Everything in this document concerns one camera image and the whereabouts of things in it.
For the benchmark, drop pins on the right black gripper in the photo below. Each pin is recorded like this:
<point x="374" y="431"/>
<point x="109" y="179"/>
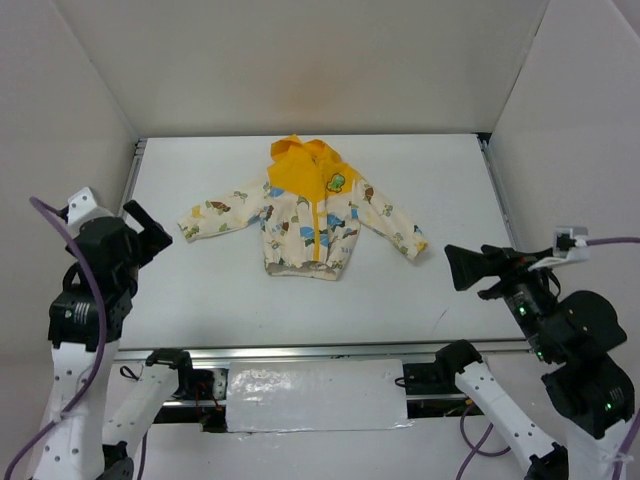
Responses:
<point x="493" y="270"/>

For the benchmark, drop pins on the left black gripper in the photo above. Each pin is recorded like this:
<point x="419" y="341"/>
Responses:
<point x="133" y="240"/>

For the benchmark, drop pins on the yellow cream printed kids jacket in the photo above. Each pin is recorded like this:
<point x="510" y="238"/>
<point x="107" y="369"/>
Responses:
<point x="310" y="206"/>

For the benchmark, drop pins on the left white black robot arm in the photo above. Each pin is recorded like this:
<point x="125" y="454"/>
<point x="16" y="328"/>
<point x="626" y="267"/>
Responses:
<point x="85" y="327"/>

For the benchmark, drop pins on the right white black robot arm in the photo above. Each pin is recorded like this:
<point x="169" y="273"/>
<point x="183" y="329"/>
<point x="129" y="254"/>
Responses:
<point x="594" y="395"/>

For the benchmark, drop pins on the white foil cover plate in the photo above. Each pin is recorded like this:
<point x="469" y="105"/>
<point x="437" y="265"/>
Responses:
<point x="333" y="395"/>

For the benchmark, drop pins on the left aluminium side rail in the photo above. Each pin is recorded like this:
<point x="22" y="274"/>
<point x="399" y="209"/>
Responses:
<point x="139" y="151"/>

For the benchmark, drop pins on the aluminium side rail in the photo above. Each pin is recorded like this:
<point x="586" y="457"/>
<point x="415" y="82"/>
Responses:
<point x="500" y="200"/>
<point x="139" y="151"/>

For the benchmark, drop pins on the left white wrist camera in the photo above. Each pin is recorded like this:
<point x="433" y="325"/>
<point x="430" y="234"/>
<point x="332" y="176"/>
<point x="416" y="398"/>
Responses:
<point x="82" y="207"/>

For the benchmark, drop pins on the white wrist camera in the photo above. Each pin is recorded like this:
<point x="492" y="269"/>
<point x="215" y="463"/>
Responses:
<point x="569" y="247"/>
<point x="82" y="207"/>

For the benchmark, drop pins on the aluminium front rail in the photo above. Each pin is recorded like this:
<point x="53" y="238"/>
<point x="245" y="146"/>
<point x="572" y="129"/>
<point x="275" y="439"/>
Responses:
<point x="406" y="352"/>

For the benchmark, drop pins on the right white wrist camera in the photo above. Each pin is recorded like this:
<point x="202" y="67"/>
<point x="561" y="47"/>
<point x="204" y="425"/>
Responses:
<point x="569" y="247"/>

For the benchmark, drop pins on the right aluminium side rail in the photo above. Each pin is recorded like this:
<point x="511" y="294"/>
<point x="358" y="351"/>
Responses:
<point x="500" y="200"/>

